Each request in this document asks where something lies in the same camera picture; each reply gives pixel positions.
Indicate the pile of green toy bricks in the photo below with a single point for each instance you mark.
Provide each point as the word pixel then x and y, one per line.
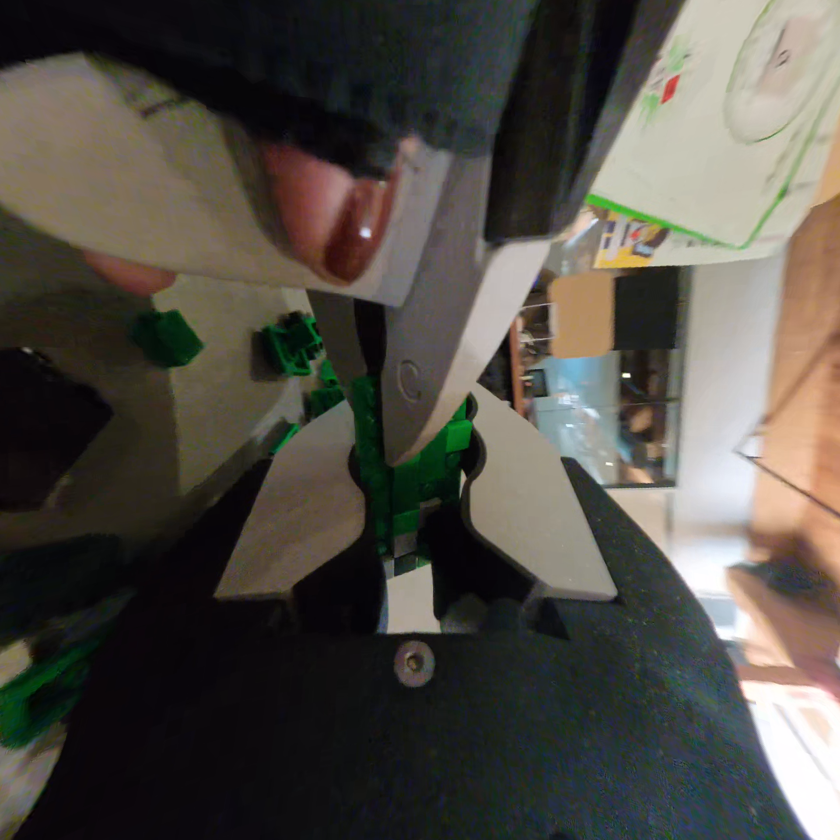
pixel 164 338

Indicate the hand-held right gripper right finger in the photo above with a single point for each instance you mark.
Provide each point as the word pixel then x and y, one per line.
pixel 538 518

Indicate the green checkered brick assembly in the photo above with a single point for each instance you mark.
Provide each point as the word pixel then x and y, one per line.
pixel 407 505

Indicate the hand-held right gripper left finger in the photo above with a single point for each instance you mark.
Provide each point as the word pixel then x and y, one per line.
pixel 295 518

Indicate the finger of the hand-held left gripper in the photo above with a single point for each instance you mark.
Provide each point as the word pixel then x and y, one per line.
pixel 426 295
pixel 328 328

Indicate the person's left hand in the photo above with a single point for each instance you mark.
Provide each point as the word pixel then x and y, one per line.
pixel 328 210

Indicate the yellow printed box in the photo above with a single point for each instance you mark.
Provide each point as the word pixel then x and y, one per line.
pixel 627 243

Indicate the glass partition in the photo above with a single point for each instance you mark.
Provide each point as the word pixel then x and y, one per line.
pixel 590 420

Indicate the white instruction booklet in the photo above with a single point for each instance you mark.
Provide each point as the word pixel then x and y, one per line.
pixel 689 131

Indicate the black sloped toy brick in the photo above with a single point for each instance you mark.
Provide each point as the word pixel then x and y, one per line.
pixel 46 426

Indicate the wooden table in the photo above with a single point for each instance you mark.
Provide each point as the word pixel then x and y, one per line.
pixel 516 367

